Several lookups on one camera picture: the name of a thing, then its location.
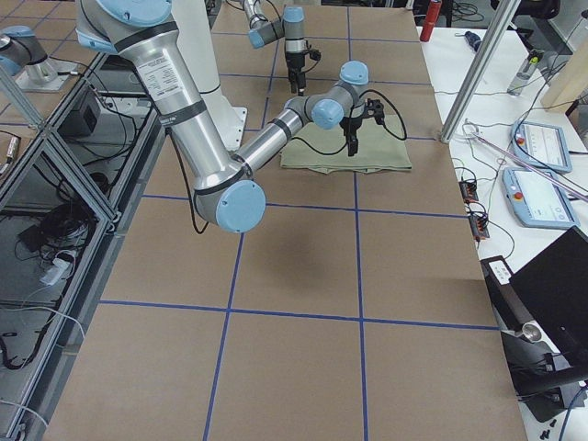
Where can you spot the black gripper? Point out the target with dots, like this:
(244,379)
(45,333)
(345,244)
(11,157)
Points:
(349,123)
(293,62)

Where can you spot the green long-sleeve shirt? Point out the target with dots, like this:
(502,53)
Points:
(324,151)

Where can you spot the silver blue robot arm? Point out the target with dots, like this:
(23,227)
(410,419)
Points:
(289,26)
(169,45)

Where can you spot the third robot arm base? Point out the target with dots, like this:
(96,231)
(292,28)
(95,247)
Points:
(23,57)

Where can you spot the orange electronics board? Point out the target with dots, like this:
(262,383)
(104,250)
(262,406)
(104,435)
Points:
(478,223)
(468,190)

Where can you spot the red cylinder bottle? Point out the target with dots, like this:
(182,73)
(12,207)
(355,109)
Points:
(430,19)

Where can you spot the clear water bottle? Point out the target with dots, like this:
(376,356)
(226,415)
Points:
(524,73)

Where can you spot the far blue teach pendant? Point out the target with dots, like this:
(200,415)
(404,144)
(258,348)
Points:
(541,145)

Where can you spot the blue teach pendant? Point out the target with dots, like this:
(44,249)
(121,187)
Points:
(536,201)
(541,145)

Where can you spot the near blue teach pendant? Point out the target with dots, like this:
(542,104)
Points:
(536,201)

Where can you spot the black laptop on stand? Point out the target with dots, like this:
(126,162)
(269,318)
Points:
(543,306)

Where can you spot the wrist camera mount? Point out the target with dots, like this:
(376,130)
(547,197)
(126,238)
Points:
(374,109)
(313,53)

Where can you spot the aluminium frame post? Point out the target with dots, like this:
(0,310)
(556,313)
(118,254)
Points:
(492,38)

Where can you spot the aluminium side frame rail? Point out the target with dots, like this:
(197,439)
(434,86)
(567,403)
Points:
(75,157)

